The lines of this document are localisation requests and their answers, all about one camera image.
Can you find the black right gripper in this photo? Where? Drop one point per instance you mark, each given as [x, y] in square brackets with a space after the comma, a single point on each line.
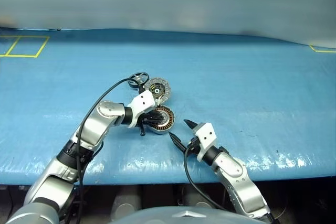
[193, 146]

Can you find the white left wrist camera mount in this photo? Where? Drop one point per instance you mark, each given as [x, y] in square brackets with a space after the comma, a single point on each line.
[143, 100]

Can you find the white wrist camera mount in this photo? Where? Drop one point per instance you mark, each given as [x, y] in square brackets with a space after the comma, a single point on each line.
[207, 136]
[143, 100]

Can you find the silver robot torso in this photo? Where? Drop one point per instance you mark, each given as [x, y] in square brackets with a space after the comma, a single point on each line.
[168, 217]

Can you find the blue plastic table cover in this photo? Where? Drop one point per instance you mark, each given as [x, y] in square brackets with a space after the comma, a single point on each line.
[236, 90]

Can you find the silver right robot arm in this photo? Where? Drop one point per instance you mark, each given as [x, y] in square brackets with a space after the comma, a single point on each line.
[236, 176]

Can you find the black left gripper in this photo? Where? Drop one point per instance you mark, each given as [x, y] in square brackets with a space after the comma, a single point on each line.
[147, 121]

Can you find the round silver motor lid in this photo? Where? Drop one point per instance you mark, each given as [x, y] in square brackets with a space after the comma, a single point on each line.
[164, 89]

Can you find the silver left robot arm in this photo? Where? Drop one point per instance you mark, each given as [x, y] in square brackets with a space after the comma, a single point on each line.
[97, 127]

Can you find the black spoked rotor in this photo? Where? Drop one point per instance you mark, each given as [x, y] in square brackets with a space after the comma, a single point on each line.
[140, 78]

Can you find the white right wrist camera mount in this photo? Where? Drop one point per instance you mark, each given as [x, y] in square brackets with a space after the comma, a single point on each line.
[207, 136]

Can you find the grey rounded block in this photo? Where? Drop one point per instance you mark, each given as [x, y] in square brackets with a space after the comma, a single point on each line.
[126, 203]
[197, 197]

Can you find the motor housing with copper windings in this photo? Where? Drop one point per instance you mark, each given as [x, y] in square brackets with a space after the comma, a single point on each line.
[168, 123]

